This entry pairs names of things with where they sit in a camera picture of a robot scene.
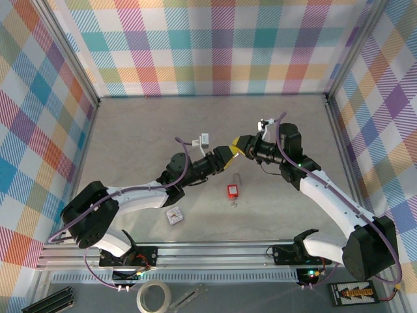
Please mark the black aluminium extrusion bar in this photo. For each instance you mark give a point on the black aluminium extrusion bar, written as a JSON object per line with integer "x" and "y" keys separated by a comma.
{"x": 49, "y": 301}

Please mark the small white printed card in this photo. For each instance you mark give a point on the small white printed card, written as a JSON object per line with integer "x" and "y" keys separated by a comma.
{"x": 175, "y": 216}

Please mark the clear tape roll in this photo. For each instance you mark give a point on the clear tape roll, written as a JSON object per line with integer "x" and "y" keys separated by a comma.
{"x": 140, "y": 298}

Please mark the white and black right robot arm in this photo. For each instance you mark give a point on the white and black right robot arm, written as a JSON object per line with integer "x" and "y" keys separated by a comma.
{"x": 325, "y": 199}

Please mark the black charger board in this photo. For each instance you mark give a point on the black charger board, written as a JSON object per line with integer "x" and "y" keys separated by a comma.
{"x": 353, "y": 292}

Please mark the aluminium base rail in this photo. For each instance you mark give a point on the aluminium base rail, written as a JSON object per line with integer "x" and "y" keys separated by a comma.
{"x": 211, "y": 256}

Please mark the black connector box green light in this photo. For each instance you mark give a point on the black connector box green light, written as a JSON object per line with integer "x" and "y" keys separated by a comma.
{"x": 309, "y": 275}
{"x": 128, "y": 276}

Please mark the clear acrylic slotted bracket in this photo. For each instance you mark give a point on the clear acrylic slotted bracket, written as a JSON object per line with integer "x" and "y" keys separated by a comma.
{"x": 189, "y": 296}

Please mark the aluminium side rail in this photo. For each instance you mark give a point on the aluminium side rail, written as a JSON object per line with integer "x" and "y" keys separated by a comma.
{"x": 347, "y": 163}
{"x": 79, "y": 169}

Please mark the aluminium frame post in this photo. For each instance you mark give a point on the aluminium frame post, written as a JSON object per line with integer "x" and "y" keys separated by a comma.
{"x": 353, "y": 49}
{"x": 65, "y": 49}

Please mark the red padlock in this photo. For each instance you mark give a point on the red padlock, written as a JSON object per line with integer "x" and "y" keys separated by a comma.
{"x": 232, "y": 191}

